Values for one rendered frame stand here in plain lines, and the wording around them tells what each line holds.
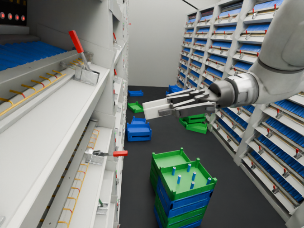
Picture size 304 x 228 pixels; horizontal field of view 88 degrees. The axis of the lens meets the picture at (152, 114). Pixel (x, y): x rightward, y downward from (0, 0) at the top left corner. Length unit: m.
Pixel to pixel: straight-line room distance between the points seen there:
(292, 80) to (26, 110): 0.51
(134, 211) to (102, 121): 1.01
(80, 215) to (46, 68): 0.25
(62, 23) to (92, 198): 0.41
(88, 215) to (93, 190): 0.05
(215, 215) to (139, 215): 0.60
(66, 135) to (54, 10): 0.38
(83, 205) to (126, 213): 1.08
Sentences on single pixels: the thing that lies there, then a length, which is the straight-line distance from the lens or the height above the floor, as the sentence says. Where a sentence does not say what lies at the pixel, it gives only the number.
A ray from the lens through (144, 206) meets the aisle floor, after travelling 1.46.
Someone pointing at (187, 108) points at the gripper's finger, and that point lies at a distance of 0.39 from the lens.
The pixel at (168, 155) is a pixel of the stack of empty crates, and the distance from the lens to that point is 1.50.
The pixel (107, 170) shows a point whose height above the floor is 0.74.
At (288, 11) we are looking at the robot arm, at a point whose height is 1.29.
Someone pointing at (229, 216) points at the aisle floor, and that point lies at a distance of 1.61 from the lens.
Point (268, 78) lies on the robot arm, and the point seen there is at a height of 1.16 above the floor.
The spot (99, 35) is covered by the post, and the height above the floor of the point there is 1.22.
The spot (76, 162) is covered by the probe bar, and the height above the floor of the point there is 0.97.
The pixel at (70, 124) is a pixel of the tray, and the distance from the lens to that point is 0.19.
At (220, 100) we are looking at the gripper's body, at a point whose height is 1.10.
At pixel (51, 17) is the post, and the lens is 0.51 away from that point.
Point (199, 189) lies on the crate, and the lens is 1.07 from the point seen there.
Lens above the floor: 1.23
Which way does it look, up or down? 27 degrees down
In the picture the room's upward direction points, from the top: 5 degrees clockwise
